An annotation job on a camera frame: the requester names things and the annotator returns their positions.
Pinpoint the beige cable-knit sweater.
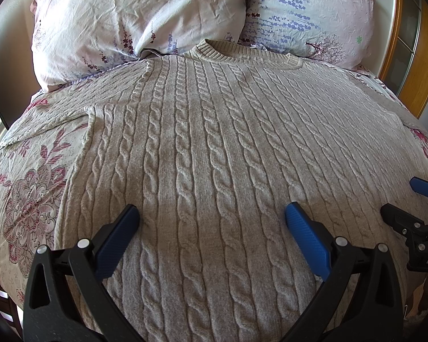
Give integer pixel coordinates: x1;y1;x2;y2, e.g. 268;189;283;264
0;38;428;342

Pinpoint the floral bed sheet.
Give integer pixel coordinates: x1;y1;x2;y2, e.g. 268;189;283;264
0;64;428;328

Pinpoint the wooden headboard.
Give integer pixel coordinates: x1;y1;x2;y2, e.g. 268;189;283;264
363;0;428;117

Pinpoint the floral pillow right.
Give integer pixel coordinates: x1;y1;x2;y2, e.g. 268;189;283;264
239;0;376;70

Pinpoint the floral pillow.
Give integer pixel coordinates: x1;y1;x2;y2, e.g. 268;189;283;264
31;0;246;91
239;0;376;70

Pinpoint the floral pillow left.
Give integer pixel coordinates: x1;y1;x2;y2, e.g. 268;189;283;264
31;0;246;91

